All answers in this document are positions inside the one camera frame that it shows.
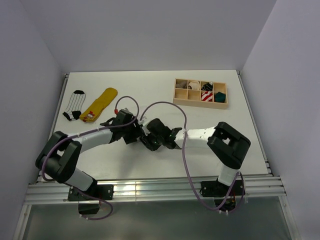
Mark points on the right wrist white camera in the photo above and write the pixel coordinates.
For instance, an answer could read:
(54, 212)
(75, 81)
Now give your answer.
(143, 122)

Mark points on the beige rolled sock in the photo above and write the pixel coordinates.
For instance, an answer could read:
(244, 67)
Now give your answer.
(181, 84)

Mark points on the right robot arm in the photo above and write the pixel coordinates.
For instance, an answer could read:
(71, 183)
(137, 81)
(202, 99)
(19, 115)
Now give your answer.
(229, 145)

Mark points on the wooden compartment box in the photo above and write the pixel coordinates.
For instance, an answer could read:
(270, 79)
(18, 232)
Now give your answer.
(192, 98)

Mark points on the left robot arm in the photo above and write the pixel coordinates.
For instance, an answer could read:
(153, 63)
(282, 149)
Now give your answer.
(59, 157)

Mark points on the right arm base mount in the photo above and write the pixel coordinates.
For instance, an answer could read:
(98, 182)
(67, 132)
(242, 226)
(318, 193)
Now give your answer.
(217, 191)

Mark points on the wrist white camera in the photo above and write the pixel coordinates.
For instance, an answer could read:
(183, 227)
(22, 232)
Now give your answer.
(143, 122)
(124, 111)

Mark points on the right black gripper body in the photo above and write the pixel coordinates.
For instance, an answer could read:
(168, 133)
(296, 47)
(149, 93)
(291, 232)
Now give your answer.
(160, 139)

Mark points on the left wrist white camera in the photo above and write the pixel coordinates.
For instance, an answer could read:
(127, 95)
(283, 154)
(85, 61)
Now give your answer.
(124, 111)

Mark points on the cream rolled sock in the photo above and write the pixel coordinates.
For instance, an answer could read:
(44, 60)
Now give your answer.
(194, 85)

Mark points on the black white striped ankle sock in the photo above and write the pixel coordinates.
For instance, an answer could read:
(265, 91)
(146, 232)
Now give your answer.
(147, 142)

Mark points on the red white santa sock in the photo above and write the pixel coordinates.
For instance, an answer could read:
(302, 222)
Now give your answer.
(206, 96)

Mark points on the dark green reindeer sock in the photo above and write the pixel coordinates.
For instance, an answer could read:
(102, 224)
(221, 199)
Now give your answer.
(220, 97)

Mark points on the black rolled sock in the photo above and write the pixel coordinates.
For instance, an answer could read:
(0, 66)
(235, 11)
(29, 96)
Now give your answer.
(207, 87)

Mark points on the aluminium front rail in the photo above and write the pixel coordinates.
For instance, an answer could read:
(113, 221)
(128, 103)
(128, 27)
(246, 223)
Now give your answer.
(174, 189)

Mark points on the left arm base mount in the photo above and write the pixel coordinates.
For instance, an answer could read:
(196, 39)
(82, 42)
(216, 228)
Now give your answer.
(91, 201)

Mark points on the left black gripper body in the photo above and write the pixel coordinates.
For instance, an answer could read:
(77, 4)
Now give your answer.
(131, 132)

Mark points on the mustard yellow sock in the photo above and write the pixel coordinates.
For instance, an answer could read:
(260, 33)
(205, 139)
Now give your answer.
(93, 112)

